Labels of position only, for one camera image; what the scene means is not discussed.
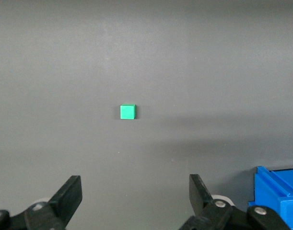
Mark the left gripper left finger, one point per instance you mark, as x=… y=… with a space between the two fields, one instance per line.
x=66 y=196

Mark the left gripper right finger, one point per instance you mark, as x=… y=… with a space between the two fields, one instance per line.
x=199 y=194

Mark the small green cube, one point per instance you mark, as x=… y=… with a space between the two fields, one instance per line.
x=127 y=111

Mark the blue plastic bin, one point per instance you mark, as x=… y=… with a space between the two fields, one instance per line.
x=278 y=198

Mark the dark grey table mat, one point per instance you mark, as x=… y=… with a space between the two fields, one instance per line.
x=146 y=60

